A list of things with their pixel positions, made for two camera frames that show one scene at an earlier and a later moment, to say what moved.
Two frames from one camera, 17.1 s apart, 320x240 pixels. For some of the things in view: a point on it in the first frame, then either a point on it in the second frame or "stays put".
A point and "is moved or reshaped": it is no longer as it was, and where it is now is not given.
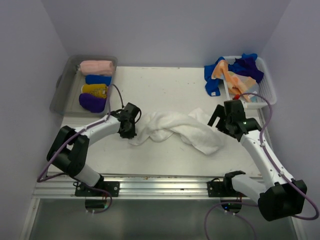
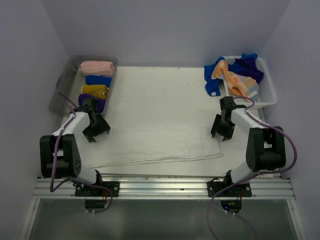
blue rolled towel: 97,79 stays put
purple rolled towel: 91,103 stays put
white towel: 195,127 is moved or reshaped
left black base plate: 112,187 stays put
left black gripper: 130,134 → 103,127
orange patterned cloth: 237,84 stays put
